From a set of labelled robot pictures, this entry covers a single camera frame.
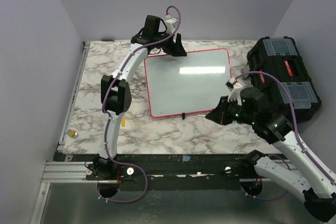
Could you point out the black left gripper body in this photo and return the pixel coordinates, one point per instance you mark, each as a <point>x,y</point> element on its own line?
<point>167,46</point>

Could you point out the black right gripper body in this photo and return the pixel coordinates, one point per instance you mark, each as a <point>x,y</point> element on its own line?
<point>230,111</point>

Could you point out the pink framed whiteboard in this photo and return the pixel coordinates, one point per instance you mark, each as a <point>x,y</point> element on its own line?
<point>186,85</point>

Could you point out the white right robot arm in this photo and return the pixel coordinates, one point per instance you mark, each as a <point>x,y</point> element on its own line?
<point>315,185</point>

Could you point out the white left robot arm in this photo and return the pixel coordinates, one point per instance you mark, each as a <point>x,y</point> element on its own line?
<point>116,95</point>

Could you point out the black toolbox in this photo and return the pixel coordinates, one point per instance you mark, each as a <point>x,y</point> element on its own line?
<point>281,66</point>

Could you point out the small yellow connector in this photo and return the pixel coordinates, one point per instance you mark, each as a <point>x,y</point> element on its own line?
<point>72,133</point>

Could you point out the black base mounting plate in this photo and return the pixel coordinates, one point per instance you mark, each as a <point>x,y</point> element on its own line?
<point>179,172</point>

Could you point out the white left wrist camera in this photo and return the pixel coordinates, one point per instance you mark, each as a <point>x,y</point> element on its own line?
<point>171,23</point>

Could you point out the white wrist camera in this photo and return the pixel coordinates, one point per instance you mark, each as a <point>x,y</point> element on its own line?
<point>171,23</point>
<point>235,88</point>

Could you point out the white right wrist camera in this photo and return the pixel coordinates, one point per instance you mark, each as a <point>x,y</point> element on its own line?
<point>235,88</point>

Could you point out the aluminium frame rail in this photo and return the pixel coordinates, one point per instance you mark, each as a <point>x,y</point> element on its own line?
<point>64,168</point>

